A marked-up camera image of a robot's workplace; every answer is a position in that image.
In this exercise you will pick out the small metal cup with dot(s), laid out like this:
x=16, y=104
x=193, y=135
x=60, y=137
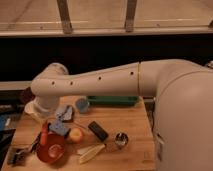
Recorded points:
x=121, y=140

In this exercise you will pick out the blue sponge piece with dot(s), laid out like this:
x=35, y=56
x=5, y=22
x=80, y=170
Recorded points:
x=59, y=128

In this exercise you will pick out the blue crumpled cloth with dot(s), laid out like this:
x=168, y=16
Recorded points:
x=64, y=113

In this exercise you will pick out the dark maroon bowl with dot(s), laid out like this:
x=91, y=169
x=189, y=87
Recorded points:
x=26, y=95

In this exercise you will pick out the green plastic tray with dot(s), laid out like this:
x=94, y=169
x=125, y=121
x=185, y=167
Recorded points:
x=113, y=100

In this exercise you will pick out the yellow red apple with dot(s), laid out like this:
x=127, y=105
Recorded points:
x=75, y=135

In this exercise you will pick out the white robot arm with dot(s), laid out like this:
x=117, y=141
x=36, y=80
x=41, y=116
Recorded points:
x=183, y=93

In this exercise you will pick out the black handled brush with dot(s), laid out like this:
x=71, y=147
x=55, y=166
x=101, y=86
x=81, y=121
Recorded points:
x=16, y=156

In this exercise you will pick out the black rectangular block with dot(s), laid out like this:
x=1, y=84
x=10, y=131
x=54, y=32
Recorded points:
x=98, y=130

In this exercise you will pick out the white paper cup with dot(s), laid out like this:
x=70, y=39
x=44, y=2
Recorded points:
x=29, y=109

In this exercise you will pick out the red pepper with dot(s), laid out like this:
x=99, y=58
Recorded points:
x=44, y=133

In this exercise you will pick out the small blue cup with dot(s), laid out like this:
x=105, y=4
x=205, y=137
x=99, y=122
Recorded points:
x=82, y=105

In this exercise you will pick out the red bowl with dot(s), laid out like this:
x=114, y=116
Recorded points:
x=53, y=150

